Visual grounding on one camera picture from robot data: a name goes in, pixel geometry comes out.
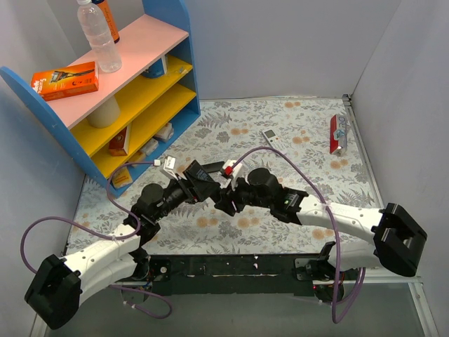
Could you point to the white air conditioner remote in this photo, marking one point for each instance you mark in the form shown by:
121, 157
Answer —
274, 141

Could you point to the orange red box on shelf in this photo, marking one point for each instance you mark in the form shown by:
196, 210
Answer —
119, 144

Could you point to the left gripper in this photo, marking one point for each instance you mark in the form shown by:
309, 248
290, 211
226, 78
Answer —
191, 180

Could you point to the red toothpaste box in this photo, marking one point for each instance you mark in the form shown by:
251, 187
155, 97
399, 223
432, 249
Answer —
338, 134

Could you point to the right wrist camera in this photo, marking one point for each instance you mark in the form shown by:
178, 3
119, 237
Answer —
232, 170

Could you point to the slim black remote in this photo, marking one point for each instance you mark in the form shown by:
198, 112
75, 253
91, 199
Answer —
213, 167

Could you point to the clear plastic water bottle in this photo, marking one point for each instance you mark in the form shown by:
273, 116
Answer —
97, 32

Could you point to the black TV remote with buttons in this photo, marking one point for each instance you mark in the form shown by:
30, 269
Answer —
201, 185

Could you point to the floral table mat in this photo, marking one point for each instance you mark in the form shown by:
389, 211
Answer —
233, 129

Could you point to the blue white box on shelf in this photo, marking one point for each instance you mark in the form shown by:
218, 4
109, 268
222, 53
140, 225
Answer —
157, 69

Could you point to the yellow soap pack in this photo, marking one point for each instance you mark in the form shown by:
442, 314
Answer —
137, 158

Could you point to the orange razor box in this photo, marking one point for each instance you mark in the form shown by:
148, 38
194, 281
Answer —
66, 81

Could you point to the yellow orange packet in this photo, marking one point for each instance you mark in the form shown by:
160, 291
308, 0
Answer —
122, 178

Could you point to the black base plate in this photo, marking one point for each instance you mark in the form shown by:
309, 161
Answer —
303, 275

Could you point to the cream cylinder container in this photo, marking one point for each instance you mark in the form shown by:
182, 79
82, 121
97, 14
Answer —
105, 115

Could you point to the aluminium frame rail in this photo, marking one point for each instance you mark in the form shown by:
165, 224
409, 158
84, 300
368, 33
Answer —
243, 295

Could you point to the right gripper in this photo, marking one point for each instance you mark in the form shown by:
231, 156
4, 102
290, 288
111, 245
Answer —
232, 198

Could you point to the blue pink yellow shelf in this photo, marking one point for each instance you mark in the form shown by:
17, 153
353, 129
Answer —
146, 104

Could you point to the white soap pack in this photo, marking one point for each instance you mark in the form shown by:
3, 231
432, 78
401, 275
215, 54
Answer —
165, 133
149, 146

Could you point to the orange bottle on shelf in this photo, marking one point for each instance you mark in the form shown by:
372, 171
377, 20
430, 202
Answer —
104, 7

